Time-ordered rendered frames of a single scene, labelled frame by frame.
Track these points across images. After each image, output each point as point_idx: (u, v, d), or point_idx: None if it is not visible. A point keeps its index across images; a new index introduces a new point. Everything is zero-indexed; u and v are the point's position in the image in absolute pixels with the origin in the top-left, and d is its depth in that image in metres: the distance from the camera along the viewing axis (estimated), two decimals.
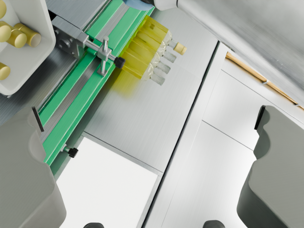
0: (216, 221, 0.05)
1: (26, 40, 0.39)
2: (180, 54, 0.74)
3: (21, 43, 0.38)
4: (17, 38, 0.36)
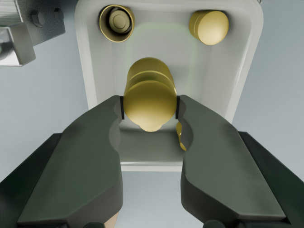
0: (216, 221, 0.05)
1: (133, 90, 0.11)
2: None
3: (154, 100, 0.11)
4: (156, 125, 0.12)
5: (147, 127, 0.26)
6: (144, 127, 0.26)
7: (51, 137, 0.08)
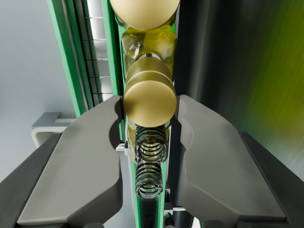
0: (216, 221, 0.05)
1: (133, 90, 0.11)
2: (168, 18, 0.09)
3: (154, 100, 0.11)
4: (156, 125, 0.12)
5: None
6: None
7: (51, 137, 0.08)
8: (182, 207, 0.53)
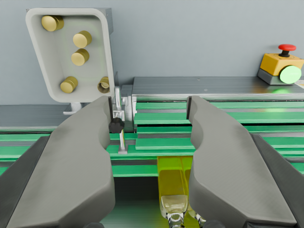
0: (216, 221, 0.05)
1: None
2: None
3: None
4: None
5: (81, 37, 0.44)
6: (82, 37, 0.44)
7: (38, 140, 0.08)
8: None
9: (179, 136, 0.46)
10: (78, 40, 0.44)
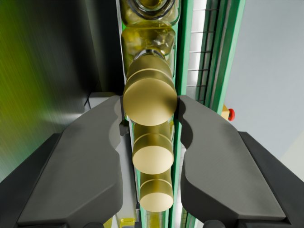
0: (216, 221, 0.05)
1: (164, 169, 0.15)
2: (144, 187, 0.18)
3: (150, 164, 0.15)
4: (147, 148, 0.14)
5: None
6: None
7: (51, 137, 0.08)
8: None
9: None
10: None
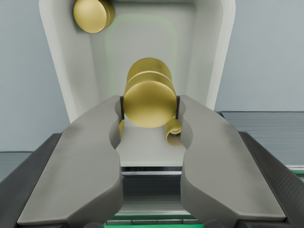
0: (216, 221, 0.05)
1: None
2: None
3: None
4: None
5: (157, 94, 0.11)
6: (163, 93, 0.11)
7: (51, 137, 0.08)
8: None
9: None
10: (146, 104, 0.11)
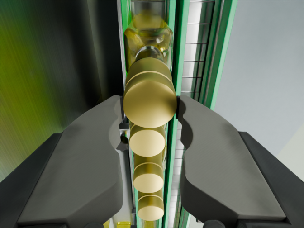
0: (216, 221, 0.05)
1: (157, 190, 0.20)
2: (141, 201, 0.23)
3: (146, 186, 0.20)
4: (144, 175, 0.19)
5: (157, 94, 0.11)
6: (163, 93, 0.11)
7: (51, 137, 0.08)
8: None
9: None
10: (146, 104, 0.11)
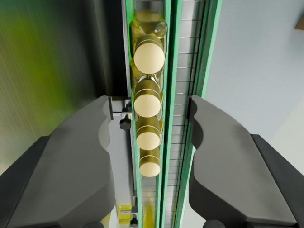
0: (216, 221, 0.05)
1: (154, 147, 0.26)
2: (142, 160, 0.29)
3: (146, 143, 0.26)
4: (144, 133, 0.25)
5: (153, 51, 0.19)
6: (157, 50, 0.19)
7: (38, 140, 0.08)
8: None
9: None
10: (147, 57, 0.19)
